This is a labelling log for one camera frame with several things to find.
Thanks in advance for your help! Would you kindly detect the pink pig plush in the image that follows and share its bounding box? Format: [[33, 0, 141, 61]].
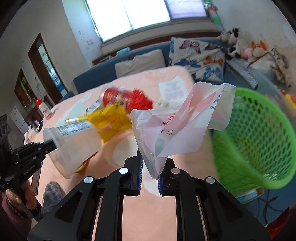
[[241, 48, 253, 60]]

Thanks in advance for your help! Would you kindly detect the window with dark frame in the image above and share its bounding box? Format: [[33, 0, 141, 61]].
[[85, 0, 207, 42]]

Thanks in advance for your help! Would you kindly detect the clear plastic lid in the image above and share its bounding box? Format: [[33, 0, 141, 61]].
[[102, 136, 138, 168]]

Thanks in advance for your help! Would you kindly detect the person's left hand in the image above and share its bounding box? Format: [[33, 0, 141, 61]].
[[6, 180, 37, 211]]

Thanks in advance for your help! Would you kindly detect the green plastic mesh basket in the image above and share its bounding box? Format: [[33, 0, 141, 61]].
[[212, 87, 295, 194]]

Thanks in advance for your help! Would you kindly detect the clear plastic storage box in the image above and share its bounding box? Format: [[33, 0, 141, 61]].
[[257, 73, 295, 125]]

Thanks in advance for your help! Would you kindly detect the large translucent plastic tub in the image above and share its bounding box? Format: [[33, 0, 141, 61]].
[[43, 120, 101, 179]]

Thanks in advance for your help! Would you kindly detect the butterfly print pillow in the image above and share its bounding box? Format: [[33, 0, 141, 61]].
[[169, 37, 225, 83]]

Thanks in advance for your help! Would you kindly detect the red capped white bottle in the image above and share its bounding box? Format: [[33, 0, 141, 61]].
[[36, 98, 53, 120]]

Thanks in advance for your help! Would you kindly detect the blue sofa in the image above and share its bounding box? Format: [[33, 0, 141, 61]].
[[61, 42, 295, 224]]

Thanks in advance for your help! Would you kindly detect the crumpled white red tissue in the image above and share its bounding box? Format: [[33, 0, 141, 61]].
[[152, 97, 170, 108]]

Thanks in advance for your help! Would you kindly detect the grey plain cushion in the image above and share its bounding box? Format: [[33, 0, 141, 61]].
[[114, 49, 166, 78]]

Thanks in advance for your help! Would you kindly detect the black white cow plush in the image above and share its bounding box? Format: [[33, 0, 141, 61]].
[[225, 28, 245, 60]]

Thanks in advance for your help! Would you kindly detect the colourful pinwheel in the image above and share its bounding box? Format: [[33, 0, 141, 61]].
[[203, 0, 224, 30]]

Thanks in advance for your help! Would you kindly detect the orange fox plush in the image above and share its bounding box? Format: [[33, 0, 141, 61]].
[[251, 41, 267, 58]]

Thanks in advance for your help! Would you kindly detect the teal tissue box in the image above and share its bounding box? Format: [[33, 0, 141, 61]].
[[116, 47, 131, 56]]

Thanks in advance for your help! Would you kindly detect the red plastic stool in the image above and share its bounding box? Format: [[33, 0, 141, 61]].
[[266, 203, 296, 241]]

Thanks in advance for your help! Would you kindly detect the yellow duck toy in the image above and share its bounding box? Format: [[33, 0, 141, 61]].
[[283, 93, 296, 113]]

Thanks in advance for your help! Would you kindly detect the yellow snack wrapper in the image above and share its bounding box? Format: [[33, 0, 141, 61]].
[[86, 103, 132, 143]]

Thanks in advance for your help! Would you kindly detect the wooden doorway frame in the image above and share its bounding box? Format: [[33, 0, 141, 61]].
[[28, 33, 68, 104]]

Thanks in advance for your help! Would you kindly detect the red foam fruit net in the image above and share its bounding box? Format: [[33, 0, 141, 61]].
[[126, 89, 153, 112]]

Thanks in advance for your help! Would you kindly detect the white blue milk carton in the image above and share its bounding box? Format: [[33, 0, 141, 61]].
[[65, 102, 102, 125]]

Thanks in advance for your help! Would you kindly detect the clear and pink plastic bag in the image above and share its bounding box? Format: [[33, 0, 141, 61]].
[[130, 82, 235, 179]]

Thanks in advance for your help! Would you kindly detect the grey knitted glove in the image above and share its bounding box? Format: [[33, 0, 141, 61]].
[[41, 182, 65, 217]]

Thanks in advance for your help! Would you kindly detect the white tissue pack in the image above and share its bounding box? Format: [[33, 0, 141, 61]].
[[24, 128, 38, 145]]

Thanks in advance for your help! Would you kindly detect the dark wooden shelf cabinet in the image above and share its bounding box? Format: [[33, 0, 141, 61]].
[[14, 69, 43, 126]]

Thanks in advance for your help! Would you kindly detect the beige patterned cloth bag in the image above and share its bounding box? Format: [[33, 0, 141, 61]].
[[247, 48, 293, 88]]

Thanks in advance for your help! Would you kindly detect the grey white plush toy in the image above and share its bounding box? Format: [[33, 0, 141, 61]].
[[216, 29, 232, 43]]

